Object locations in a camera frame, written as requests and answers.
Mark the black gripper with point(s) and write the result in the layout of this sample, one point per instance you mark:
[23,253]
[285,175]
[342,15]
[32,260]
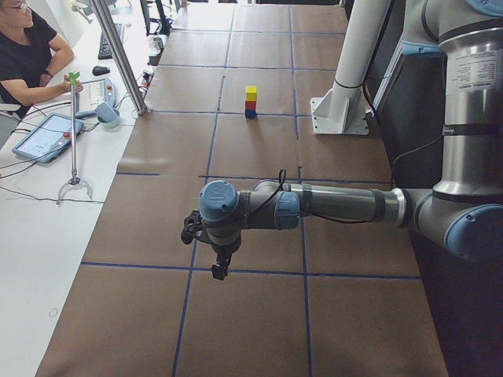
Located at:
[222,252]

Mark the blue wooden block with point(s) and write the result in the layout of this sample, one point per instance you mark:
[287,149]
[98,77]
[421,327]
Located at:
[250,113]

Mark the yellow wooden block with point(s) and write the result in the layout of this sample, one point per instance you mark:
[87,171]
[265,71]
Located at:
[251,93]

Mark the light blue cup bowl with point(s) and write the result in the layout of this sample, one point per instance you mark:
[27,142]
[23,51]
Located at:
[107,116]

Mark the near teach pendant tablet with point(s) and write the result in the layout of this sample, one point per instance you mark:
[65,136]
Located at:
[47,141]

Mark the teach pendant tablet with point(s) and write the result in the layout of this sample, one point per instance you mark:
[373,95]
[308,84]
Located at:
[94,93]
[47,141]

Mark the far teach pendant tablet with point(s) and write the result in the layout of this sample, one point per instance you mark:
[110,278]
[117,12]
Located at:
[94,93]

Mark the black computer mouse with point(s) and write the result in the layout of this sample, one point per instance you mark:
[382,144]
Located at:
[100,70]

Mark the metal cup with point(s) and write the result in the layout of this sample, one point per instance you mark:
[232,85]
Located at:
[158,43]

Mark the green handled reacher grabber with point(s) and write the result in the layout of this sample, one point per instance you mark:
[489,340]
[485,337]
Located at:
[75,182]

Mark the aluminium frame post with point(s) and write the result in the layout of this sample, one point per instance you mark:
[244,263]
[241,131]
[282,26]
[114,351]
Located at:
[106,22]

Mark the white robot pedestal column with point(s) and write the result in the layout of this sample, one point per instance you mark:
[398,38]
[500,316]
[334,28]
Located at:
[342,109]

